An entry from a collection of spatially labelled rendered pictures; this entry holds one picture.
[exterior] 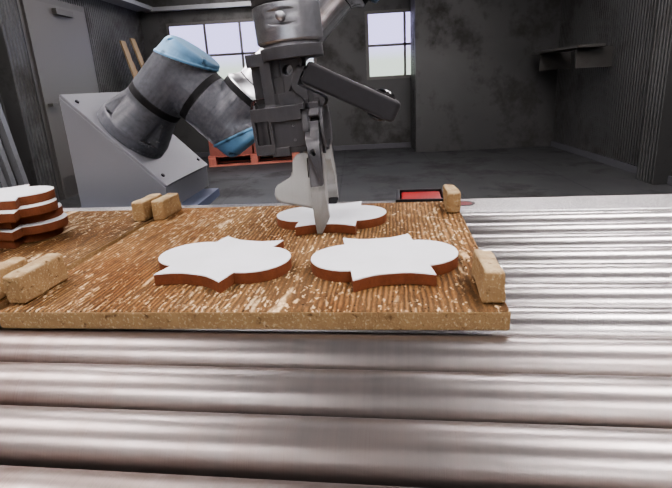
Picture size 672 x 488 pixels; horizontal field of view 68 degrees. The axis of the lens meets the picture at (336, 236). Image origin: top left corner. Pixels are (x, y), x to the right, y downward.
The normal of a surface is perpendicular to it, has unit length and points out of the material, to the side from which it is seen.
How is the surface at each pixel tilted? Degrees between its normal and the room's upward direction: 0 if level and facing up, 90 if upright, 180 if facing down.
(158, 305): 0
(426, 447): 32
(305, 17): 87
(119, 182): 90
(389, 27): 90
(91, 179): 90
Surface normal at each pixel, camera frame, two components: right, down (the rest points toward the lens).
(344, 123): -0.04, 0.29
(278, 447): -0.12, -0.53
